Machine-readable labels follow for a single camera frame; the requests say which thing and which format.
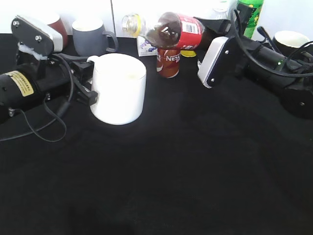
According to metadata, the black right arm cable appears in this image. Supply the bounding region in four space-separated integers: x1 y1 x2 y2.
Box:
230 9 313 78

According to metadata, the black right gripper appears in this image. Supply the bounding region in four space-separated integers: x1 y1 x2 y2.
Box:
196 18 261 78

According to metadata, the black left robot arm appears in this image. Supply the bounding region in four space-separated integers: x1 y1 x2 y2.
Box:
0 52 98 122

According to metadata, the grey ceramic mug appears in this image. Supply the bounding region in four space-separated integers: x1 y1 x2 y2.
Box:
72 18 118 57

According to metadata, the cola bottle red label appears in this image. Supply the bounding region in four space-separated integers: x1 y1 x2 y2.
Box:
122 11 222 51

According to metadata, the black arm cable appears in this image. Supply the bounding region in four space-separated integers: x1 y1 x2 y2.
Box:
0 54 75 142
230 9 313 78

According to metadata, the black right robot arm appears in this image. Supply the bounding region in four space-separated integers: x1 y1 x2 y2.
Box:
198 19 313 119

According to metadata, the white ceramic mug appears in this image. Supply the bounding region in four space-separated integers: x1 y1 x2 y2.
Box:
87 53 146 125

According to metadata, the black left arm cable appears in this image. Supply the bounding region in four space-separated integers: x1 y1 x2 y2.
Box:
0 54 75 142

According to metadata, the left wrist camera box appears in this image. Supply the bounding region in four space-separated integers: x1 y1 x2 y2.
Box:
11 15 64 60

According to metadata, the green sprite bottle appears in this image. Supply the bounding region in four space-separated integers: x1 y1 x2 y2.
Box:
238 0 264 39

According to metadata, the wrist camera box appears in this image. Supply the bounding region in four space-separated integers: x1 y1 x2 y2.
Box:
11 15 64 60
198 36 242 89

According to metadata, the brown ceramic mug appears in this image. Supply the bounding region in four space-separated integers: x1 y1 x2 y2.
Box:
46 13 68 48

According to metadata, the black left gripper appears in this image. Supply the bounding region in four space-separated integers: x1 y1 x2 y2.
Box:
16 52 99 107

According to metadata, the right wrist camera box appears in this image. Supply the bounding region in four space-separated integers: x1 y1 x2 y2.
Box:
198 36 242 89

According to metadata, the white blueberry milk carton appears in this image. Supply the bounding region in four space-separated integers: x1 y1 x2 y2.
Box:
136 36 157 57

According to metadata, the brown Nescafe coffee bottle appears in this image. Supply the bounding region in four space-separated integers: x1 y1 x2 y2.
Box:
156 48 180 78

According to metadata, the black ceramic mug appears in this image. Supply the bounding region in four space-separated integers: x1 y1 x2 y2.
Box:
272 30 310 56

